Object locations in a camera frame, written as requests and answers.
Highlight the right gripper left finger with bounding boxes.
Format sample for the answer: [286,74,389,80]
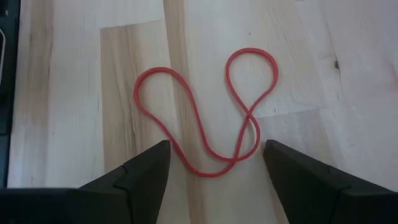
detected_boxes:
[79,139,172,224]

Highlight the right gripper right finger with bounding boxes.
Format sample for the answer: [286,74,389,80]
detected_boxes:
[263,139,398,224]

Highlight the black metal table frame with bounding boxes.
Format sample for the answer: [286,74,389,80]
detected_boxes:
[0,0,21,189]

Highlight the red rubber band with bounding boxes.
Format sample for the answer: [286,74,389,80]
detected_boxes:
[133,47,279,179]

